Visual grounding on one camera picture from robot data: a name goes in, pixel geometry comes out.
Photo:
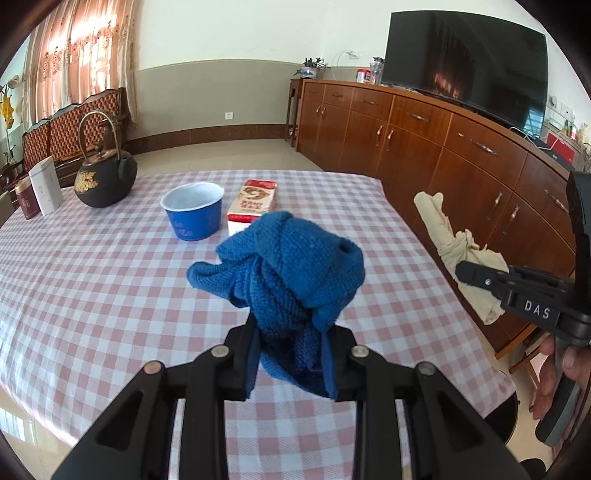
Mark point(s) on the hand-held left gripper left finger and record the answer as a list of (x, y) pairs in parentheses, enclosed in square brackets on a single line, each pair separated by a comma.
[(251, 360)]

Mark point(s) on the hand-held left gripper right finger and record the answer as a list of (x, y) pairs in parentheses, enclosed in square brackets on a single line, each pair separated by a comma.
[(330, 369)]

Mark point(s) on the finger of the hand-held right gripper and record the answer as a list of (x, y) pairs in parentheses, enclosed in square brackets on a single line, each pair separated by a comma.
[(480, 276)]

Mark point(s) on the beige cloth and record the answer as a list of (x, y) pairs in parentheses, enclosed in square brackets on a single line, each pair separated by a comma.
[(443, 230)]

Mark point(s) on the blue knit cloth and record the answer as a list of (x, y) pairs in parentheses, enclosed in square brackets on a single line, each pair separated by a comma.
[(295, 267)]

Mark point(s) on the person's right hand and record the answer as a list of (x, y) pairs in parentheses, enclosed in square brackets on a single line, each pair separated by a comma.
[(547, 378)]

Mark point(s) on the black stool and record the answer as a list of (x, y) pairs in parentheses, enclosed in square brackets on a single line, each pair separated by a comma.
[(503, 420)]

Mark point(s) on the blue bowl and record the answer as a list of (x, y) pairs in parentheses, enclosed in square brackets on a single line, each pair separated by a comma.
[(194, 221)]

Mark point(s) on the wooden sideboard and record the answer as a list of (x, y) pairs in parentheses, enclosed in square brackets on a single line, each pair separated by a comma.
[(415, 138)]

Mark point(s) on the pink checkered tablecloth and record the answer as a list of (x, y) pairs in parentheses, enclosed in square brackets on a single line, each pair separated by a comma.
[(115, 286)]

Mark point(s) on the red and white box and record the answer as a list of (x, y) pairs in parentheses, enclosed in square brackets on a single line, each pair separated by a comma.
[(254, 198)]

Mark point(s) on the black television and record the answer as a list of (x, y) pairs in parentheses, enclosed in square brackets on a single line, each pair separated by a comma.
[(461, 55)]

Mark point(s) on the glass vase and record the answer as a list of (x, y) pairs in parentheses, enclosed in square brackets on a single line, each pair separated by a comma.
[(377, 71)]

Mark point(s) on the red can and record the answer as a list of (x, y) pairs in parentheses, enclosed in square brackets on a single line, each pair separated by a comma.
[(363, 76)]

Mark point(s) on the black iron teapot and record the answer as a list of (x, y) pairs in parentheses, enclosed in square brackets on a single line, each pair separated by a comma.
[(101, 180)]

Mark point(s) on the potted plant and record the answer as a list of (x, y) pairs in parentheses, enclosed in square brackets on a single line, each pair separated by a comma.
[(309, 71)]

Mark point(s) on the dark red tin canister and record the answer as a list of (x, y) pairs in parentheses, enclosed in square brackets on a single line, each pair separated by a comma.
[(25, 198)]

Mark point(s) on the wooden upholstered bench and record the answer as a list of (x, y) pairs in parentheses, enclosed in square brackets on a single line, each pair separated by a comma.
[(60, 134)]

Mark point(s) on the yellow garment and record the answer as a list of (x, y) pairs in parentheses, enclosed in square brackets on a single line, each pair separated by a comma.
[(6, 113)]

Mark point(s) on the pink patterned curtain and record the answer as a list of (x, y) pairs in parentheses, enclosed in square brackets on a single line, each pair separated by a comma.
[(83, 46)]

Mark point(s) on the coat rack with hats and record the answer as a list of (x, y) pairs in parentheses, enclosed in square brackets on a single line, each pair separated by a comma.
[(9, 87)]

